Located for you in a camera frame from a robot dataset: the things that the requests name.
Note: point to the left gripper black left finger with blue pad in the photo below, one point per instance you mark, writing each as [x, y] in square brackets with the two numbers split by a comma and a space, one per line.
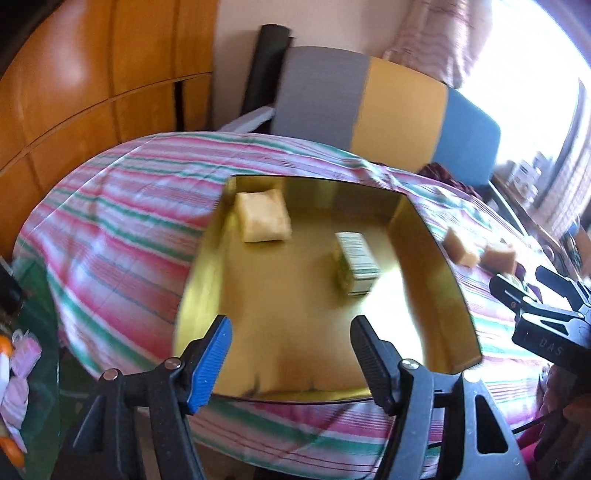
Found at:
[102, 444]

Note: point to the striped pink green tablecloth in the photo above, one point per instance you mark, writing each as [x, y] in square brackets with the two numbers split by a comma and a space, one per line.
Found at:
[107, 252]

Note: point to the yellow sponge chunk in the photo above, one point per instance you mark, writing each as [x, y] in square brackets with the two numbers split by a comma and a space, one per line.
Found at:
[499, 259]

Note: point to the gold metal tray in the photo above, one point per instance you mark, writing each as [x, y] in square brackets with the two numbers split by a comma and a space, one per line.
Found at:
[290, 317]

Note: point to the black rolled mat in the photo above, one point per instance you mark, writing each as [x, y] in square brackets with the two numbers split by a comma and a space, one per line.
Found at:
[272, 44]

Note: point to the orange fruit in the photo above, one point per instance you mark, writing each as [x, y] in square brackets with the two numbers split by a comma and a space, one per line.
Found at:
[6, 346]
[12, 451]

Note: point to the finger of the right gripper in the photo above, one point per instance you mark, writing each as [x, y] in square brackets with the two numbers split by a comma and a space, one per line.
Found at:
[519, 301]
[576, 293]

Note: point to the grey yellow blue chair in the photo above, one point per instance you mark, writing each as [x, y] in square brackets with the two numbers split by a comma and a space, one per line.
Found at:
[384, 112]

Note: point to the pink white packet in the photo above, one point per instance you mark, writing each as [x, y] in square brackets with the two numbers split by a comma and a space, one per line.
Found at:
[26, 353]

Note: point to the yellow sponge block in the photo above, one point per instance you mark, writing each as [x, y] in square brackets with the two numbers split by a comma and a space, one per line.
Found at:
[262, 216]

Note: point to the pink patterned curtain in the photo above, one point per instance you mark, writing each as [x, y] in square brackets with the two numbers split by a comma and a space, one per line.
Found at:
[442, 39]

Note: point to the wooden wardrobe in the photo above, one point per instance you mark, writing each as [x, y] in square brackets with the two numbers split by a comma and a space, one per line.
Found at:
[93, 75]

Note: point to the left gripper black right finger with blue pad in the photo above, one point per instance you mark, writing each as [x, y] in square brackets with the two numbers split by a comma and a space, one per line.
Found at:
[477, 442]

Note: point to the yellow sponge piece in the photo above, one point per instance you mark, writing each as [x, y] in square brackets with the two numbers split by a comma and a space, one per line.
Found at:
[460, 248]

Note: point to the small green white box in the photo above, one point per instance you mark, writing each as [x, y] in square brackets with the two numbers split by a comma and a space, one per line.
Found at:
[357, 268]

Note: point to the dark red cloth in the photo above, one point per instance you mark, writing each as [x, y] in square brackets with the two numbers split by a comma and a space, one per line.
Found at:
[438, 172]

